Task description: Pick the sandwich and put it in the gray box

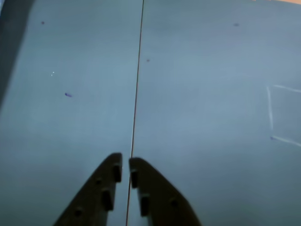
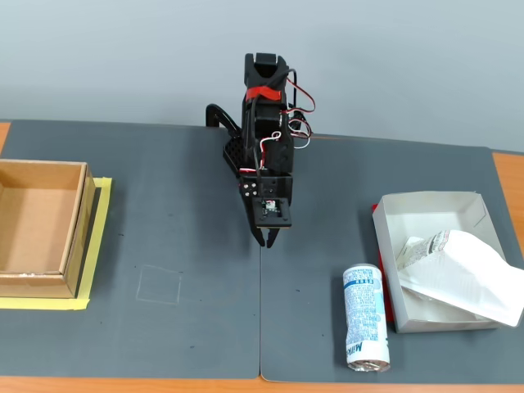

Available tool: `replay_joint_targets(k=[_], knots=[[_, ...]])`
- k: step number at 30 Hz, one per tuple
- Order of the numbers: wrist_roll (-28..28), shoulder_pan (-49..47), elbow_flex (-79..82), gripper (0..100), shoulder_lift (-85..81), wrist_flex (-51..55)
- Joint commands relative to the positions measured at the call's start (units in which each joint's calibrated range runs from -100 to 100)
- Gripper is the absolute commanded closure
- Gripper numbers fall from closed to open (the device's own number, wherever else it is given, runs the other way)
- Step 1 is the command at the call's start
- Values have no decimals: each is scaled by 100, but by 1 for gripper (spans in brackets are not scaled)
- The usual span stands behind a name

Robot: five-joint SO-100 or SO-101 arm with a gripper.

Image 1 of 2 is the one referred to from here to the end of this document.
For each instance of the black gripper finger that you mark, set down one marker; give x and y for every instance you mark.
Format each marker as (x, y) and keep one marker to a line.
(94, 195)
(162, 200)

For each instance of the dark gray table mat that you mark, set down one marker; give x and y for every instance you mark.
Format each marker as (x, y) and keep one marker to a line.
(200, 94)

